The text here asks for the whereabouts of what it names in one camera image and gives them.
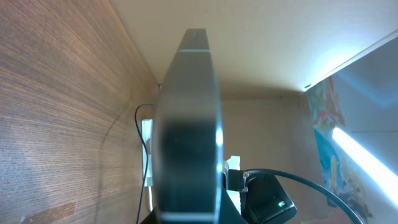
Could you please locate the black USB charging cable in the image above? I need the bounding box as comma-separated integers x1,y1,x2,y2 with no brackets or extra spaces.
134,103,155,224

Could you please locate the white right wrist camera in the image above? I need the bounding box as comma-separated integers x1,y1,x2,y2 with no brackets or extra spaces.
223,156,248,214

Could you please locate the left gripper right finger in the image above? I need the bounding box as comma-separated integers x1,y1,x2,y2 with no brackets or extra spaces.
218,186,247,224

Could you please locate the colourful wall poster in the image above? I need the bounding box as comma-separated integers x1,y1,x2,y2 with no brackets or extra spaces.
306,77,373,223

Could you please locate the teal screen Galaxy smartphone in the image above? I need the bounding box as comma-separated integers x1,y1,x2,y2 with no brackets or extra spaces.
152,29,223,223

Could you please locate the white power strip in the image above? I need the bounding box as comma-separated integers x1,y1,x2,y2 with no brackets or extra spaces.
141,119,153,187

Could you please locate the black right camera cable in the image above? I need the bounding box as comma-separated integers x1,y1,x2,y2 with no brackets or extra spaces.
242,168,364,224

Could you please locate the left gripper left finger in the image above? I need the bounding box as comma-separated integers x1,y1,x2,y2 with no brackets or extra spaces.
140,210,157,224

